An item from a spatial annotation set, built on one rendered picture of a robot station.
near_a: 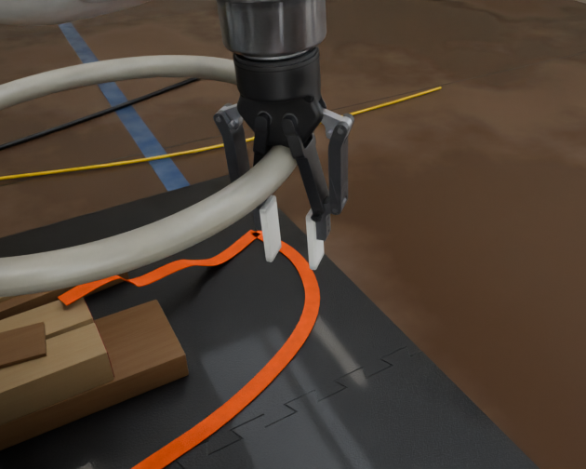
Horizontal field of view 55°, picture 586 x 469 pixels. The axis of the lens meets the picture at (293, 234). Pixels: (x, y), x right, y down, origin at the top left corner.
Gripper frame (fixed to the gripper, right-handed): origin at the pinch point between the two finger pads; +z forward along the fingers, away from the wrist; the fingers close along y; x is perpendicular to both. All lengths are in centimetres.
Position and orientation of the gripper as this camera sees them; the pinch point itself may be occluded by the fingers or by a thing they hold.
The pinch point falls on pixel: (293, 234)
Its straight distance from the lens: 61.1
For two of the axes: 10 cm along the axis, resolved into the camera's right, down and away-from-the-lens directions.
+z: 0.7, 8.0, 5.9
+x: -3.5, 5.8, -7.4
